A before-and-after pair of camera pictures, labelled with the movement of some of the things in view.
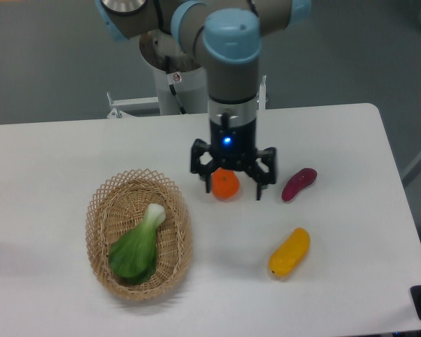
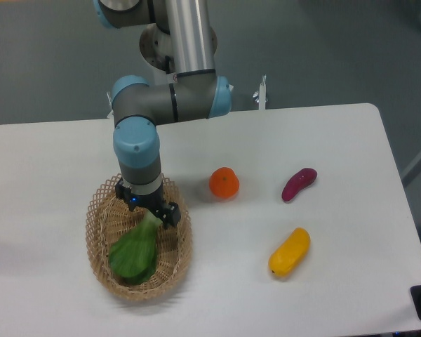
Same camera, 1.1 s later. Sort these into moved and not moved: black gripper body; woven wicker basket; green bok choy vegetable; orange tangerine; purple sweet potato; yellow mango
Moved: black gripper body
Not moved: woven wicker basket; yellow mango; purple sweet potato; orange tangerine; green bok choy vegetable
